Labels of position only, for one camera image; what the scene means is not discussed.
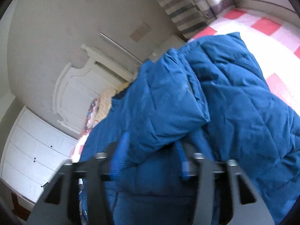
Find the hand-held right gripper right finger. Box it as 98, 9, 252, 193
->
177, 142, 275, 225

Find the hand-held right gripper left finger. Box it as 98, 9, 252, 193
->
27, 131, 132, 225

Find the blue puffer jacket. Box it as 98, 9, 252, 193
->
78, 32, 300, 225

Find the colourful patterned pillow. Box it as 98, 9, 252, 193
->
84, 97, 101, 132

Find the cream fluffy pillow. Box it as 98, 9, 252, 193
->
97, 82, 130, 122

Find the white wooden headboard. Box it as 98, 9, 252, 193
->
52, 44, 143, 134

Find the white wardrobe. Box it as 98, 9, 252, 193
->
0, 105, 79, 203

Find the white nightstand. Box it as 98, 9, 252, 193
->
150, 35, 187, 62

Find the pink checkered blanket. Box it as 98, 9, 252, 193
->
70, 9, 300, 164

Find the patterned curtain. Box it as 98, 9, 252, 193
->
150, 0, 232, 39

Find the beige wall socket panel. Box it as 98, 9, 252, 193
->
130, 23, 150, 43

